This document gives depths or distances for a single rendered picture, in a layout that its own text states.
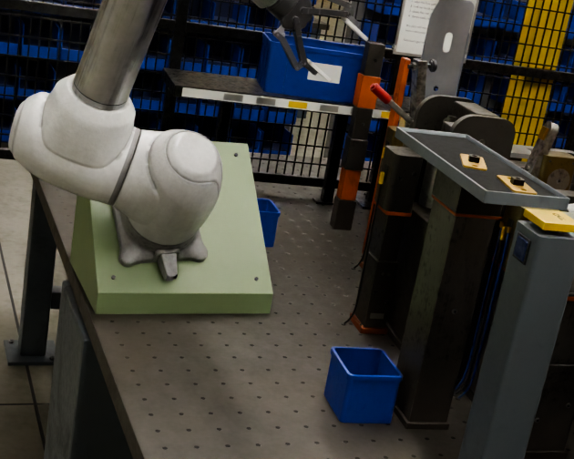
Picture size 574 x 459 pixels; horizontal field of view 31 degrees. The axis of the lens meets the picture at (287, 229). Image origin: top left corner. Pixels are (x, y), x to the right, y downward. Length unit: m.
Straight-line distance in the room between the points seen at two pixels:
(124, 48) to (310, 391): 0.67
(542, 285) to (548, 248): 0.05
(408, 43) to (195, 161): 1.21
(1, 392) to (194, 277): 1.23
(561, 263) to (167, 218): 0.78
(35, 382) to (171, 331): 1.31
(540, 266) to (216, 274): 0.83
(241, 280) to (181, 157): 0.36
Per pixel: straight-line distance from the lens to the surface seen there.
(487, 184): 1.55
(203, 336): 1.96
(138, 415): 1.66
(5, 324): 3.58
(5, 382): 3.21
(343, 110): 2.67
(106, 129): 1.82
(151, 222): 1.93
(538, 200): 1.52
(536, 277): 1.43
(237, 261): 2.09
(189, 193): 1.84
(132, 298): 2.00
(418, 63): 2.34
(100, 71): 1.78
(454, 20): 2.66
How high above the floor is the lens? 1.51
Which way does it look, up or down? 18 degrees down
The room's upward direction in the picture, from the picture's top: 10 degrees clockwise
